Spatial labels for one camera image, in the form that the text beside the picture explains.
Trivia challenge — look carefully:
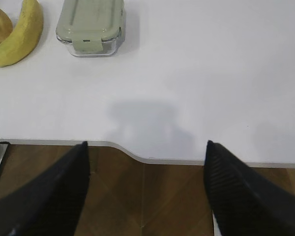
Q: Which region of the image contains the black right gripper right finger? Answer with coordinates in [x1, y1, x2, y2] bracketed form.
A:
[204, 141, 295, 236]

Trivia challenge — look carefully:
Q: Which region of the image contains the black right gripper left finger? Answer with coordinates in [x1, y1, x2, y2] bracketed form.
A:
[0, 142, 90, 236]

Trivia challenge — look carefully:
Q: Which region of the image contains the yellow banana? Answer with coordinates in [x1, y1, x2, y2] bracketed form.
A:
[0, 0, 44, 67]

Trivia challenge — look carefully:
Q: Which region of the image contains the green lidded glass container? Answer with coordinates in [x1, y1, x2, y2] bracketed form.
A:
[56, 0, 125, 57]

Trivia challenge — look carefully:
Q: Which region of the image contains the white table leg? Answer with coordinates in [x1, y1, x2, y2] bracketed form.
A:
[212, 212, 222, 236]

